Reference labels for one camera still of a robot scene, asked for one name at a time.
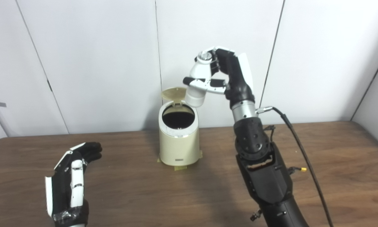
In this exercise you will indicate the black wall panel hinge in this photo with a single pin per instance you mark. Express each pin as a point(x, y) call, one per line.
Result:
point(49, 85)

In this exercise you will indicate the cream round bin lid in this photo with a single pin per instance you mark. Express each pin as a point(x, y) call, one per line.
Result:
point(173, 93)

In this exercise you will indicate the cream-colored round bin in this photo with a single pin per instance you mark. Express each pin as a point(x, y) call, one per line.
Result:
point(178, 148)

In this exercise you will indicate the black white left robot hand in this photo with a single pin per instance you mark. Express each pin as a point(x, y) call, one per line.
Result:
point(62, 189)

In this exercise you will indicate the small white plastic bottle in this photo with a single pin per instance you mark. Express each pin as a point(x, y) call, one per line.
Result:
point(195, 97)

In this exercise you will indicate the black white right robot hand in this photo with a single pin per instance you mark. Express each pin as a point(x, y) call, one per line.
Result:
point(237, 78)

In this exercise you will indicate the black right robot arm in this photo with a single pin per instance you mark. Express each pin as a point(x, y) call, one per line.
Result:
point(264, 176)

